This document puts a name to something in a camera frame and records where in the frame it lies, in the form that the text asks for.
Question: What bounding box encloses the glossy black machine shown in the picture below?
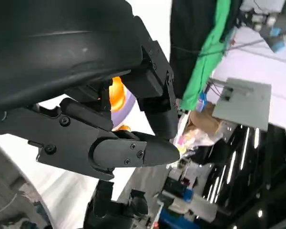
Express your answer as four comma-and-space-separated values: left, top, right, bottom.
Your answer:
200, 124, 286, 229

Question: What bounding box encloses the green hanging cloth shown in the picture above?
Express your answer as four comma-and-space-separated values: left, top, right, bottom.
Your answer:
182, 0, 241, 111

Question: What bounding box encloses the grey metal box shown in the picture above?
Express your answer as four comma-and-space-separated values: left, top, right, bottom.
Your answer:
212, 77, 272, 131

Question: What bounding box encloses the small blue bottle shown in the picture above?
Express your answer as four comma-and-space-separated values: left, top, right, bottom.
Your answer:
197, 92, 208, 112

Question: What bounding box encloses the blue bin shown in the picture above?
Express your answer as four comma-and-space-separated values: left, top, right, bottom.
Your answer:
161, 206, 194, 229

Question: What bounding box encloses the brown cardboard piece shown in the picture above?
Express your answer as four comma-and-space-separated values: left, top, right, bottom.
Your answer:
189, 111, 221, 133

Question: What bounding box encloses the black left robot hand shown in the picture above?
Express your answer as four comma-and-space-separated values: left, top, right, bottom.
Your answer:
0, 0, 181, 181

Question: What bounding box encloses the lilac plate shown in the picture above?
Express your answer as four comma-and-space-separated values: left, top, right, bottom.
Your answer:
111, 88, 137, 128

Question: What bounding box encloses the black hanging cloth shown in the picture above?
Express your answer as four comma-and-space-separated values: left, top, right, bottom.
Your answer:
169, 0, 241, 98

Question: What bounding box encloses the grey and blue machine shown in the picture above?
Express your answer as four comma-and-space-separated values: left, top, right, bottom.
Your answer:
259, 14, 286, 53

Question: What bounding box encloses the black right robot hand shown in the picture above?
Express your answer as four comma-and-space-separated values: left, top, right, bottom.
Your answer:
83, 180, 150, 229

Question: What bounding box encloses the clear plastic bag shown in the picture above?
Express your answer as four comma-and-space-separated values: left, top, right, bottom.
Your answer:
176, 114, 224, 156

